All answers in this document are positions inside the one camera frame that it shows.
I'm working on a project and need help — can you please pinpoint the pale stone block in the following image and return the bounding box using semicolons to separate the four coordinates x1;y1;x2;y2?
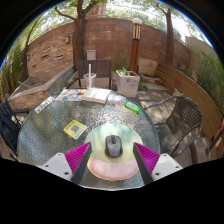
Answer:
137;57;160;78

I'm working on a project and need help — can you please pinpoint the yellow printed card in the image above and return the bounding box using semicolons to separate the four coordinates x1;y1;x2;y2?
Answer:
63;119;88;140

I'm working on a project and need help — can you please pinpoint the wooden garden lamp post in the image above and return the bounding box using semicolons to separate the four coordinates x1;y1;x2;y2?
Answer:
128;17;143;74

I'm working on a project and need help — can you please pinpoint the colourful printed leaflet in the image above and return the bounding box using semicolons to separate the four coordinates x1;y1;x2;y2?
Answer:
55;88;87;102

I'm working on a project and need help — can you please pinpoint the brown wicker chair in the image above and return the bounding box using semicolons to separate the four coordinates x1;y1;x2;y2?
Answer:
143;95;204;159

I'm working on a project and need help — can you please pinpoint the slim tree trunk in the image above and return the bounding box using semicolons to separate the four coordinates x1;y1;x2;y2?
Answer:
154;3;176;66

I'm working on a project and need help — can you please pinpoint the clear plastic cup with straw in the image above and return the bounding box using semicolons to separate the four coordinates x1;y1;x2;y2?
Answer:
83;63;97;90

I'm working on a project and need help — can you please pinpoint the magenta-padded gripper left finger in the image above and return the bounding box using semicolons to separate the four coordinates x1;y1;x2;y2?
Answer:
40;142;93;185

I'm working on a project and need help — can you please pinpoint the white book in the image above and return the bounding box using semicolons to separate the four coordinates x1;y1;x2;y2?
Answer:
80;87;113;106

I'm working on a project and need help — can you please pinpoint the pale blue leaflet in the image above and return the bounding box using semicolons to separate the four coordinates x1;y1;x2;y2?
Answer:
107;93;128;106

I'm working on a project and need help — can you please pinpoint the pale concrete planter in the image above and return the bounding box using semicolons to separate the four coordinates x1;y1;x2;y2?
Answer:
115;68;141;99

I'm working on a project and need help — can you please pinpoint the stone raised garden bed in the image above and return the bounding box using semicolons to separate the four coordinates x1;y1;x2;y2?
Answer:
8;66;76;109

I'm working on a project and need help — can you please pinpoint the grey wall utility box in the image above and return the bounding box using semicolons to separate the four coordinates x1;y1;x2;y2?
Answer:
86;49;97;61

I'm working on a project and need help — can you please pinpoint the curved wooden bench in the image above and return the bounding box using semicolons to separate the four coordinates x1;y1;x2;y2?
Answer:
154;63;224;141

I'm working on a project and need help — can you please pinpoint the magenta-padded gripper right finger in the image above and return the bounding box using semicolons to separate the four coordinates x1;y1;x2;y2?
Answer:
132;142;184;186

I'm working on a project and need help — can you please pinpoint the large tree trunk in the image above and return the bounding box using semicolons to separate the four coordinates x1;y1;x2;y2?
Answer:
53;0;108;73

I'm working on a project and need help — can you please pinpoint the dark grey computer mouse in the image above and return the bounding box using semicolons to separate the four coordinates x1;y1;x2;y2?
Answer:
104;134;124;159

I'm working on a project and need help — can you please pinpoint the dark slatted wooden chair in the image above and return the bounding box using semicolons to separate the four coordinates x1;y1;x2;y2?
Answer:
65;59;114;90

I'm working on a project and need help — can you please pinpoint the green and pink mouse pad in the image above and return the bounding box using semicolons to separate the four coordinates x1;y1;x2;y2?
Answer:
83;122;144;182

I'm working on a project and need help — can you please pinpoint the small green packet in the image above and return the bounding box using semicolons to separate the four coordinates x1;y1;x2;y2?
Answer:
124;100;142;115

